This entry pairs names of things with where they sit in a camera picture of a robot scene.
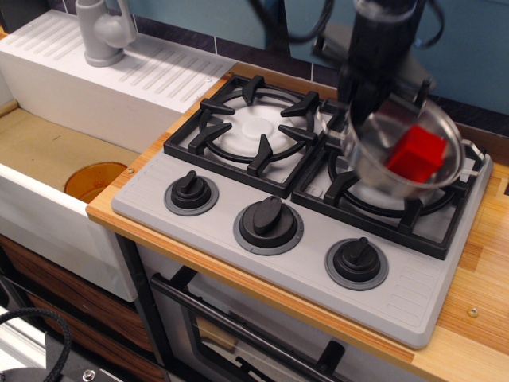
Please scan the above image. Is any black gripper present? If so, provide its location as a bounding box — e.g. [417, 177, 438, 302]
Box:
[313, 21, 436, 151]

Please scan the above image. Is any stainless steel pan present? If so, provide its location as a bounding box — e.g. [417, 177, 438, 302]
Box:
[316, 99, 486, 199]

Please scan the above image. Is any red cube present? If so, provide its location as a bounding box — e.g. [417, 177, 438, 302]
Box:
[385, 125, 447, 183]

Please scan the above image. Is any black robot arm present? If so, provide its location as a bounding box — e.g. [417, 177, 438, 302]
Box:
[313, 1, 433, 151]

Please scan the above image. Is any grey toy stove top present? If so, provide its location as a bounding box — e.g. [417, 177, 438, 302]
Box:
[110, 74, 494, 350]

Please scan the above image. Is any black middle stove knob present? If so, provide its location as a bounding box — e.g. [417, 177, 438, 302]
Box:
[233, 196, 304, 256]

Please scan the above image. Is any black stove knob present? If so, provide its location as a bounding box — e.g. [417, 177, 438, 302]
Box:
[325, 237, 389, 291]
[233, 196, 304, 256]
[164, 170, 220, 216]

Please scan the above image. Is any black right stove knob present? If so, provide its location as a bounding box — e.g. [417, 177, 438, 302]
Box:
[325, 237, 389, 291]

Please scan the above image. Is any black left stove knob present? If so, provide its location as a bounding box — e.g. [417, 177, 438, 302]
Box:
[164, 170, 220, 216]

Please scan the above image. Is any black left burner grate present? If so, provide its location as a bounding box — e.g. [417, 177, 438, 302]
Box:
[164, 75, 334, 198]

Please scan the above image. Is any black burner grate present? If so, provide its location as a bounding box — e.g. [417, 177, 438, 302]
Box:
[164, 75, 334, 198]
[291, 99, 488, 261]

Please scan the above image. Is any black right burner grate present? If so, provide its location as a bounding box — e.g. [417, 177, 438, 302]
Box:
[291, 99, 488, 261]

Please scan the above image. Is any grey toy faucet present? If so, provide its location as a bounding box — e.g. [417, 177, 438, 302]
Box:
[76, 0, 137, 68]

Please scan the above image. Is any white toy sink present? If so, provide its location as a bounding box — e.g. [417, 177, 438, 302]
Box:
[1, 10, 233, 302]

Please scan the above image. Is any wooden drawer front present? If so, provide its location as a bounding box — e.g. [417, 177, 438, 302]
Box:
[1, 236, 168, 381]

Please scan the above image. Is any oven door with handle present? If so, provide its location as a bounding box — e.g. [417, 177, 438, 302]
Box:
[149, 267, 405, 381]

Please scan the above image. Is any black braided cable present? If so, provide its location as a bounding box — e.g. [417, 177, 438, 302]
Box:
[0, 306, 74, 382]

